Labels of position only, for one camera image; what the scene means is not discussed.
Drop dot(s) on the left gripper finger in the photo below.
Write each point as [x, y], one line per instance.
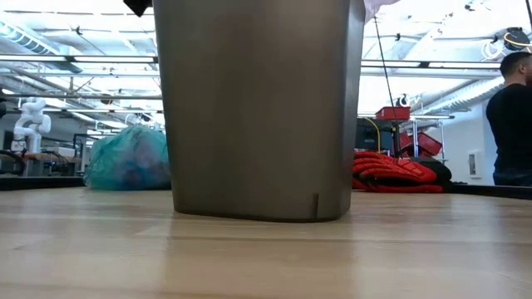
[138, 6]

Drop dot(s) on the teal plastic trash bag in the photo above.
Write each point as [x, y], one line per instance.
[129, 160]

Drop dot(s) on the grey plastic trash bin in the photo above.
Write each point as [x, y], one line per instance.
[257, 112]

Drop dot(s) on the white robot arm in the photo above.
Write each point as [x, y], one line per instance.
[31, 124]

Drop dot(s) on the long ceiling light bar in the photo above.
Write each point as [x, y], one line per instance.
[420, 63]
[83, 59]

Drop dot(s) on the wooden workbench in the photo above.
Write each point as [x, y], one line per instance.
[41, 158]

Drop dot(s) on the thin black pole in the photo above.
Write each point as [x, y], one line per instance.
[384, 54]

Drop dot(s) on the black monitor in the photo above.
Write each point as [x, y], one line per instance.
[370, 135]

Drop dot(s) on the red storage bin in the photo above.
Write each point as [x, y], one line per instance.
[392, 113]

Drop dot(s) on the red black padded gloves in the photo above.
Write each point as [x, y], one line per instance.
[390, 172]

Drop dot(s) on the metal rack with red bins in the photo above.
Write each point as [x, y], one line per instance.
[426, 143]

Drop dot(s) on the person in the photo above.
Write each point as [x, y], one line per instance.
[511, 128]

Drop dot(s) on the white ribbed duct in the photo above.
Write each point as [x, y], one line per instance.
[461, 95]

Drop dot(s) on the white wall panel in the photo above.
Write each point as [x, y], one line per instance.
[473, 164]

